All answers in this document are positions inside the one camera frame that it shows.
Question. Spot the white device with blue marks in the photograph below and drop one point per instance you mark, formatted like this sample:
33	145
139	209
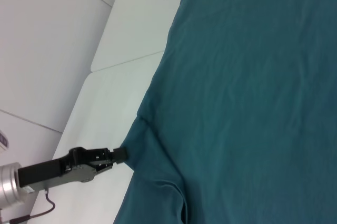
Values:
3	141

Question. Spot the teal blue shirt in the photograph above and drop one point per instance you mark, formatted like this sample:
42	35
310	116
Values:
237	76

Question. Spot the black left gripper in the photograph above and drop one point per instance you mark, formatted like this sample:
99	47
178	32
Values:
52	171

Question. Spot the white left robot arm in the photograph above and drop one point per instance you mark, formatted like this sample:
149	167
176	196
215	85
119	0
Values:
10	184

